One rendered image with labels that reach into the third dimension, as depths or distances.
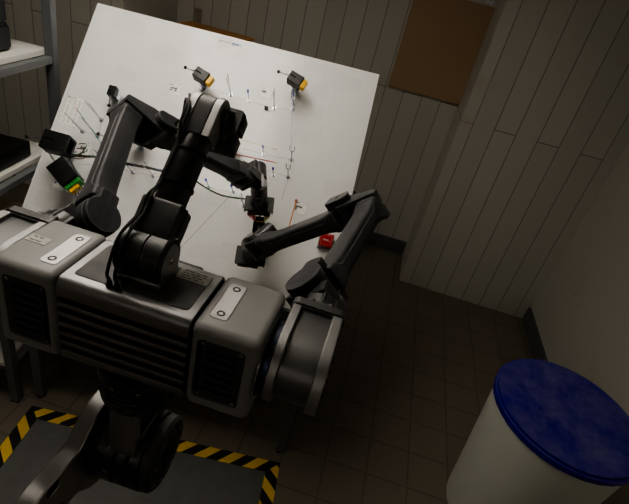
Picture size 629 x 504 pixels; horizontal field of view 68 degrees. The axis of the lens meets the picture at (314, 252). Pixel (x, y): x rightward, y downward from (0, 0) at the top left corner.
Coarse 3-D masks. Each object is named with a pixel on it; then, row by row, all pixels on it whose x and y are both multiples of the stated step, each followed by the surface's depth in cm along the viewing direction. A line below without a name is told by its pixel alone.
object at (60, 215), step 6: (6, 210) 77; (12, 210) 77; (18, 210) 77; (24, 210) 77; (30, 210) 78; (48, 210) 85; (54, 210) 84; (60, 210) 84; (30, 216) 77; (36, 216) 77; (42, 216) 77; (48, 216) 78; (54, 216) 81; (60, 216) 83; (66, 216) 84; (48, 222) 76; (66, 222) 83; (72, 222) 85
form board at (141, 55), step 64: (128, 64) 186; (192, 64) 188; (256, 64) 190; (320, 64) 192; (64, 128) 180; (256, 128) 185; (320, 128) 187; (64, 192) 175; (128, 192) 177; (320, 192) 182; (192, 256) 174; (320, 256) 178
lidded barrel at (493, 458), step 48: (528, 384) 193; (576, 384) 200; (480, 432) 196; (528, 432) 170; (576, 432) 176; (624, 432) 181; (480, 480) 194; (528, 480) 174; (576, 480) 164; (624, 480) 163
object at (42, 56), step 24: (48, 0) 168; (48, 24) 173; (24, 48) 173; (48, 48) 177; (0, 72) 153; (48, 72) 181; (48, 96) 186; (24, 168) 183; (0, 192) 167; (0, 336) 193; (0, 360) 202
